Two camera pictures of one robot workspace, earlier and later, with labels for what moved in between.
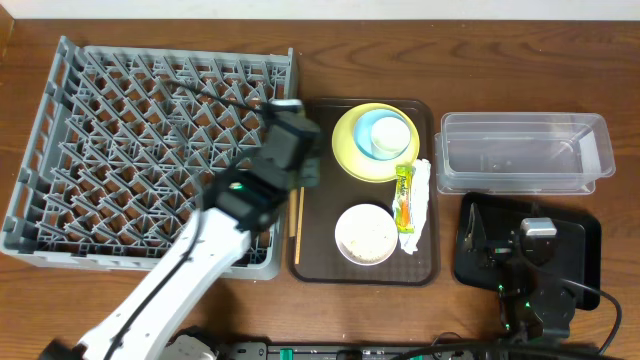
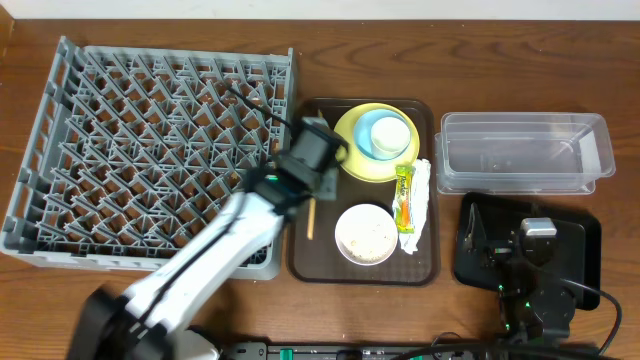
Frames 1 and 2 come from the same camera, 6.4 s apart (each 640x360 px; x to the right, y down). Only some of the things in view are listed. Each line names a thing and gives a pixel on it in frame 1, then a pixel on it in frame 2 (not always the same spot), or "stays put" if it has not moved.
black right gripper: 476,241 stays put
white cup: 389,138 stays put
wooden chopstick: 300,228 -> 311,218
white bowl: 366,234 stays put
